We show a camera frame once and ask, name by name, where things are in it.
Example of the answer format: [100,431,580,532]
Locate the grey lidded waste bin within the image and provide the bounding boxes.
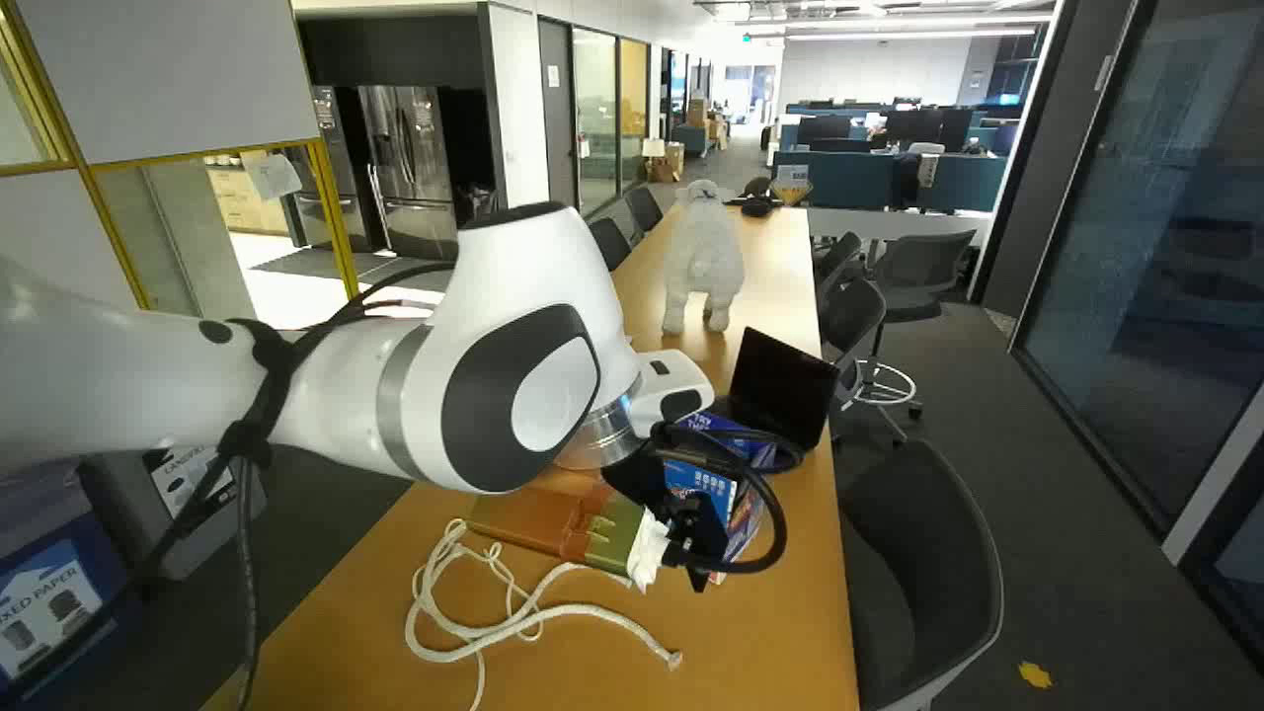
[75,443,267,584]

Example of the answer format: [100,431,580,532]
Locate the large grey office chair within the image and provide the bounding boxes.
[834,433,1011,711]

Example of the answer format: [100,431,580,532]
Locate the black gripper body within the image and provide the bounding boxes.
[599,438,741,570]

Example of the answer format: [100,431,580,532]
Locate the white sheep figure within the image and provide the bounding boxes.
[657,177,749,334]

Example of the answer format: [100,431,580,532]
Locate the cardboard boxes stack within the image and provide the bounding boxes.
[638,134,688,184]

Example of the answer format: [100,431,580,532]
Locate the office chair with ring footrest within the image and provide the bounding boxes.
[819,267,924,428]

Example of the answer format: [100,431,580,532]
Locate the blue printed cardboard box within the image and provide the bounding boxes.
[657,408,783,570]

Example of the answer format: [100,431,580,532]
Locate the teal desk partition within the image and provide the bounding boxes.
[775,101,1014,217]

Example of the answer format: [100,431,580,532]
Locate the black laptop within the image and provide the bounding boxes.
[701,324,841,475]

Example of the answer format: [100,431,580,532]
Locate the yellow framed partition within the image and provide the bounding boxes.
[0,0,364,320]

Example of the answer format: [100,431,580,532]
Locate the blue waste bin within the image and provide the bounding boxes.
[0,462,133,701]

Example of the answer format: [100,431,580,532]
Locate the dark office chair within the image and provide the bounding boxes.
[863,227,981,327]
[625,183,669,238]
[583,212,637,273]

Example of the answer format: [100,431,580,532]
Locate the black object on table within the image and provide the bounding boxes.
[736,173,783,222]

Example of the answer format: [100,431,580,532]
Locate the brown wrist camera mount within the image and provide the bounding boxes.
[471,471,671,591]

